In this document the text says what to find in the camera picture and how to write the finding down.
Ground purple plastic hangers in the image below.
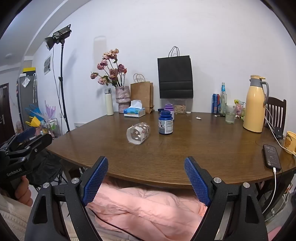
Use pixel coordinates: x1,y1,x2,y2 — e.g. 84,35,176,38
44,100,56,121

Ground blue tissue box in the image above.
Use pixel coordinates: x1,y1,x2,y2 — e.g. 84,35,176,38
124,100,146,118

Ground colourful snack packets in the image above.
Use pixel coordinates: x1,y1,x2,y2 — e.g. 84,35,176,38
234,99,247,121

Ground person's left forearm cream sleeve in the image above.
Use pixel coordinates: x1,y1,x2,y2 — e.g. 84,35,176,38
0,187,33,241

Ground black power bank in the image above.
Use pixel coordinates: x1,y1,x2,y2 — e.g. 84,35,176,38
262,144,282,172

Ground clear glass tumbler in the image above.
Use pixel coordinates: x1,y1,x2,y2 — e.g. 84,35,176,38
225,105,237,124

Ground black paper bag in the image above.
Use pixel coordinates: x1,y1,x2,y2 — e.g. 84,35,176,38
157,46,194,100

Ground yellow plastic hanger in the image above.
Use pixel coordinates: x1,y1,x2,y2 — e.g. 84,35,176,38
25,116,41,128

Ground yellow mug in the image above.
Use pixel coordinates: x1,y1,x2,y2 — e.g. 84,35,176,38
282,131,296,155

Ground pink quilt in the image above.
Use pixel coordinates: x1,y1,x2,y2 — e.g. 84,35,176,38
85,178,208,241

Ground black charger block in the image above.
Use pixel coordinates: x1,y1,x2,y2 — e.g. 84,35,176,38
273,127,285,140

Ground yellow thermos jug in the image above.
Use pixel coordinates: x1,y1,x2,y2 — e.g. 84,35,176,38
243,75,270,133

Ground purple pill bottle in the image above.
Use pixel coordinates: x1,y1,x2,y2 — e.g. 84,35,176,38
164,104,175,120

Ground thin black cable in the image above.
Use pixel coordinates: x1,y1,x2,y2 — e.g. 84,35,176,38
86,207,149,241

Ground white charging cable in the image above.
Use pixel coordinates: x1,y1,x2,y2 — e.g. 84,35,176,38
265,107,296,157
262,167,278,215

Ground blue drink can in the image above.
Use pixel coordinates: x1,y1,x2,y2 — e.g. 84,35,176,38
211,94,220,114

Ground brown paper bag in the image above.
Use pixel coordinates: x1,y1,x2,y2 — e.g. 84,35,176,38
130,74,155,114

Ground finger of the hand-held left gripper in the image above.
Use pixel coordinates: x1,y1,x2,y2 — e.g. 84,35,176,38
4,126,36,149
9,133,53,163

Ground blue pill bottle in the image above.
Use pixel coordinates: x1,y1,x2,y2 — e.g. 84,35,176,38
158,110,174,136

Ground clear glass bottle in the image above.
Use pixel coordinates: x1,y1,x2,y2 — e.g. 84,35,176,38
219,82,228,117

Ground white thermos bottle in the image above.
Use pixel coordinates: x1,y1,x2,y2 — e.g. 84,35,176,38
105,88,115,116

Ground grey refrigerator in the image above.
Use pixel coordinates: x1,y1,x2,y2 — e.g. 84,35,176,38
17,72,39,130

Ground person's left hand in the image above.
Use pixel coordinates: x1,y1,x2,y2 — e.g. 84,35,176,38
14,176,34,207

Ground dark wooden door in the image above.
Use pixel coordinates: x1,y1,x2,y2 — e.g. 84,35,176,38
0,83,16,141

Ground wire storage rack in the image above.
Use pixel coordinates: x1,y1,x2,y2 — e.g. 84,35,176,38
40,118,62,139

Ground black light stand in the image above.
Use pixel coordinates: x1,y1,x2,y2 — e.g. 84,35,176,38
57,43,71,133

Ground pink ceramic vase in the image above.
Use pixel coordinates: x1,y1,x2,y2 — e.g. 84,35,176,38
115,86,131,114

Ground dried pink flowers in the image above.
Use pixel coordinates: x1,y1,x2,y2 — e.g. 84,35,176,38
90,48,128,88

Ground black studio light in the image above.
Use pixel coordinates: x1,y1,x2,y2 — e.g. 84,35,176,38
44,24,72,51

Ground clear snack container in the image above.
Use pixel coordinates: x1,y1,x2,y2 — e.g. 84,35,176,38
172,99,187,115

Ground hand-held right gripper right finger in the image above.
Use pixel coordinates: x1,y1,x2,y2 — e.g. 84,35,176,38
184,156,269,241

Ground blue plastic hangers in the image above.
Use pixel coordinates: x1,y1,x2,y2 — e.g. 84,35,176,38
24,104,45,121

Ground dark wooden chair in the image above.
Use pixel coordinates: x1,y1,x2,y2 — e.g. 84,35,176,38
264,97,287,139

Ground clear patterned cup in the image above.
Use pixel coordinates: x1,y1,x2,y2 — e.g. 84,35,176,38
126,122,151,146

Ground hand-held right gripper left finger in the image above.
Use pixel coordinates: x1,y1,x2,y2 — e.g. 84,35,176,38
24,156,109,241

